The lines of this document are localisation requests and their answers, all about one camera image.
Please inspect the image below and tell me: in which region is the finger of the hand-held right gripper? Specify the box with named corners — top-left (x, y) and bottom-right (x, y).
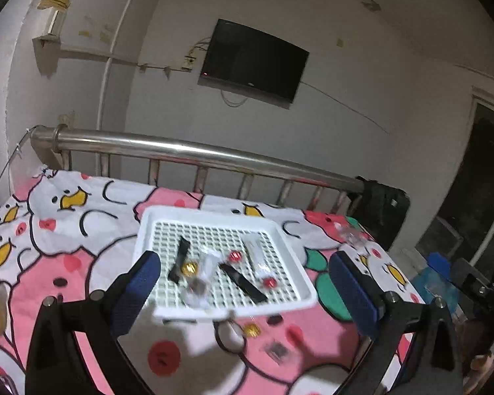
top-left (451, 257), bottom-right (494, 294)
top-left (427, 253), bottom-right (453, 274)

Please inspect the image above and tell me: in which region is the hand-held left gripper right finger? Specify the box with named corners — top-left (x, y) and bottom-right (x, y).
top-left (328, 250), bottom-right (464, 395)

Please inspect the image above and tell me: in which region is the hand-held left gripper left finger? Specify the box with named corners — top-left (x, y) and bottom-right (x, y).
top-left (25, 250), bottom-right (162, 395)

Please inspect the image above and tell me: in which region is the black snack packet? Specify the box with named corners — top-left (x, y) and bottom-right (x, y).
top-left (167, 236), bottom-right (190, 282)
top-left (219, 263), bottom-right (268, 303)

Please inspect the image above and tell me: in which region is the clear-wrapped brown snack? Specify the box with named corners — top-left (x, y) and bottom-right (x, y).
top-left (181, 276), bottom-right (210, 307)
top-left (264, 339), bottom-right (291, 363)

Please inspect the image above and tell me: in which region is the long white snack packet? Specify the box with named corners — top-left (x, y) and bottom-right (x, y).
top-left (200, 247), bottom-right (221, 278)

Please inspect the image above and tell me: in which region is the white perforated plastic tray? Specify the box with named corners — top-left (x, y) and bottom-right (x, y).
top-left (134, 206), bottom-right (317, 322)

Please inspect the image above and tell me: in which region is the person's right hand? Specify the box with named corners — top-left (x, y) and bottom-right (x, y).
top-left (469, 352), bottom-right (494, 393)

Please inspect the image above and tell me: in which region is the clear plastic wrapper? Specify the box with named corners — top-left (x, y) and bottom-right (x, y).
top-left (338, 224), bottom-right (371, 248)

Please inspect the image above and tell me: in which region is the black bag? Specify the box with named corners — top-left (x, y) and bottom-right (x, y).
top-left (354, 177), bottom-right (410, 248)

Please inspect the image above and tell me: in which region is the dark doorway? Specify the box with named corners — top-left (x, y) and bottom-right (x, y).
top-left (412, 86), bottom-right (494, 272)

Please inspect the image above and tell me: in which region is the metal bed headboard rail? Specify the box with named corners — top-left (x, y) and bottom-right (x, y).
top-left (29, 125), bottom-right (367, 215)

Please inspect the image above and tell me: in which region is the white wall cable duct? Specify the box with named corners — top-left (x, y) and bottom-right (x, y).
top-left (33, 37), bottom-right (169, 75)

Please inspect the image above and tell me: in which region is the wall-mounted black television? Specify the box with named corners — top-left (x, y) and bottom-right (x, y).
top-left (200, 18), bottom-right (310, 103)

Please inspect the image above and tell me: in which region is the white wall box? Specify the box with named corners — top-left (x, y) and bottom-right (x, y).
top-left (37, 0), bottom-right (70, 39)

